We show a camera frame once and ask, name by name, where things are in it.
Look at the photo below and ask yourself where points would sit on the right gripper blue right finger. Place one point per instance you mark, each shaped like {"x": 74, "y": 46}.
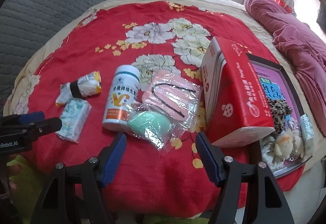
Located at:
{"x": 212, "y": 159}

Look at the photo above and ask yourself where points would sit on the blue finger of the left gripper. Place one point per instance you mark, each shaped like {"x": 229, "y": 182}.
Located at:
{"x": 42, "y": 128}
{"x": 31, "y": 117}

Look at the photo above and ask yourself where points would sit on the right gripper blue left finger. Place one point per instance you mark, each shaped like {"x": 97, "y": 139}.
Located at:
{"x": 110, "y": 158}

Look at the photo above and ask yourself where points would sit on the green tissue pack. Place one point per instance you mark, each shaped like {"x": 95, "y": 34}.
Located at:
{"x": 73, "y": 119}
{"x": 307, "y": 136}

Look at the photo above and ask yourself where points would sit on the green sponge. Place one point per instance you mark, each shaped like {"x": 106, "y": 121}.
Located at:
{"x": 151, "y": 126}

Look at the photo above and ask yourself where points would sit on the yellow white snack packet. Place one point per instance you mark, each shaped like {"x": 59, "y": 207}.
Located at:
{"x": 85, "y": 86}

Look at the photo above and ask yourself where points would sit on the pink mask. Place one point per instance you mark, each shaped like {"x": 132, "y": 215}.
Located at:
{"x": 174, "y": 96}

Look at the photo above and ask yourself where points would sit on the white duck plush toy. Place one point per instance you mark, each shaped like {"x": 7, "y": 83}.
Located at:
{"x": 288, "y": 144}

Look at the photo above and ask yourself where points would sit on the leopard print scrunchie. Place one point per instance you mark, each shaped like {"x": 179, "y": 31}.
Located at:
{"x": 279, "y": 110}

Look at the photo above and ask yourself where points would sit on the person hand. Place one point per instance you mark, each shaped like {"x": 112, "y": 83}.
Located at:
{"x": 13, "y": 170}

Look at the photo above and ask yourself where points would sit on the green garment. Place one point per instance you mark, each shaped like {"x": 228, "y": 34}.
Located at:
{"x": 29, "y": 183}

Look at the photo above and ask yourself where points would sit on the red tissue box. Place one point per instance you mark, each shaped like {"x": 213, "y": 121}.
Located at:
{"x": 237, "y": 111}

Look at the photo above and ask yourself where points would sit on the white vitamin bottle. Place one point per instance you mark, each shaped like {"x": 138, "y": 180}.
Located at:
{"x": 123, "y": 92}

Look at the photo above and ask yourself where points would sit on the grey tray with pink book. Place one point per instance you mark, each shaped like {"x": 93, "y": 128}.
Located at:
{"x": 276, "y": 84}

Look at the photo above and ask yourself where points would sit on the grey quilted headboard cushion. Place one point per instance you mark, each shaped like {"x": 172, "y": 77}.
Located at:
{"x": 26, "y": 25}

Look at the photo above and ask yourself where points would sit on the beige bed sheet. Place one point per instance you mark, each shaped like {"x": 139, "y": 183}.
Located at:
{"x": 232, "y": 8}

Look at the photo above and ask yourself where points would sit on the pink crumpled quilt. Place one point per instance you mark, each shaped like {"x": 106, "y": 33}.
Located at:
{"x": 301, "y": 46}

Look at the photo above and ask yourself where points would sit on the red gift bags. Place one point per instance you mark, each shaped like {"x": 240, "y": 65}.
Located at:
{"x": 288, "y": 5}

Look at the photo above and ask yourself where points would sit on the wall mounted television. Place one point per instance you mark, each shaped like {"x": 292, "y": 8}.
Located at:
{"x": 321, "y": 19}

